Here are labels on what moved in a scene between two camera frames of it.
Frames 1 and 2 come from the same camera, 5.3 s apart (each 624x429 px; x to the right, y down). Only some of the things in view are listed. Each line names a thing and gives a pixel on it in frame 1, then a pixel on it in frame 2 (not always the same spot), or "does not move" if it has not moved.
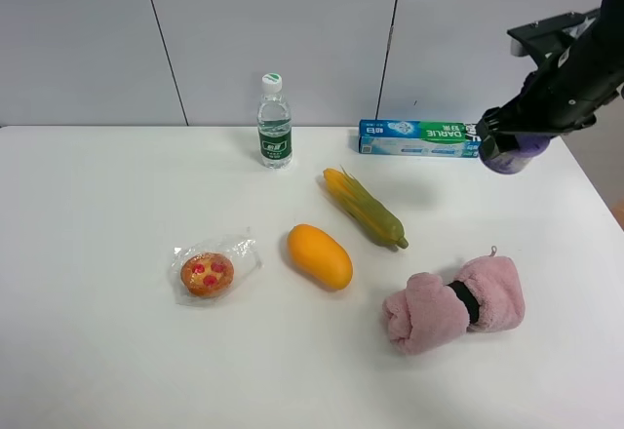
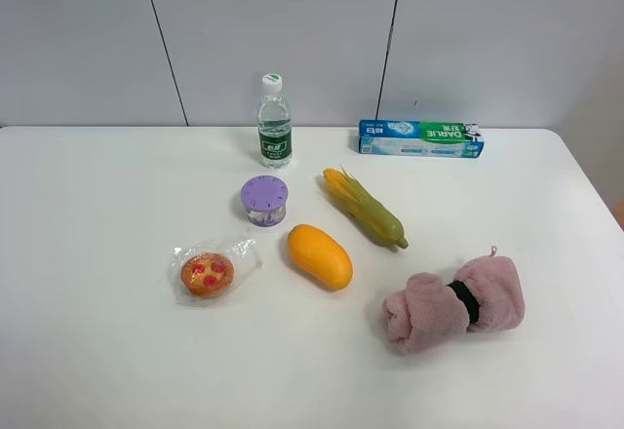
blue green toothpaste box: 419,137 does not move
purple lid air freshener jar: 514,162 to 264,198
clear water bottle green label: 275,131 does not move
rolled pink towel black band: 429,315 does not move
